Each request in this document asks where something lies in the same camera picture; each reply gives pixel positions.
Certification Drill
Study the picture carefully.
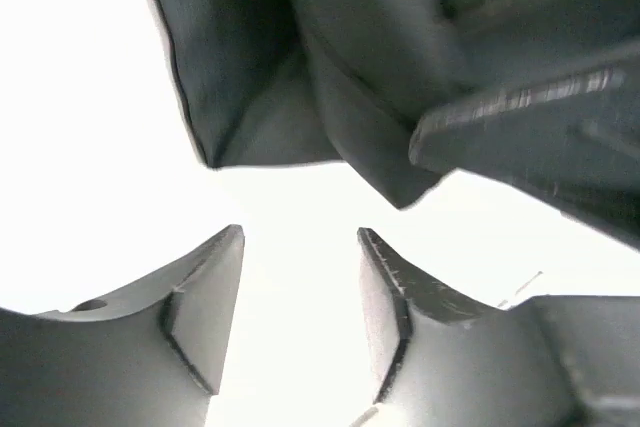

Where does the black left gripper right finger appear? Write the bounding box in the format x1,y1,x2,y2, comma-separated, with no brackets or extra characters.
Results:
358,228,639,426

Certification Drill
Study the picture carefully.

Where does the black pleated skirt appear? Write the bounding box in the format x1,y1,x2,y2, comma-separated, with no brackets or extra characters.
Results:
153,0,639,208

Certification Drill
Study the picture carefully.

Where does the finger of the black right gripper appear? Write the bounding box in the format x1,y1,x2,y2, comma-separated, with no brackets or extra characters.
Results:
409,46,639,248

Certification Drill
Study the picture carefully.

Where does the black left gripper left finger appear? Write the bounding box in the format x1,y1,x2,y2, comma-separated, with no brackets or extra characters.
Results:
1,225,245,427

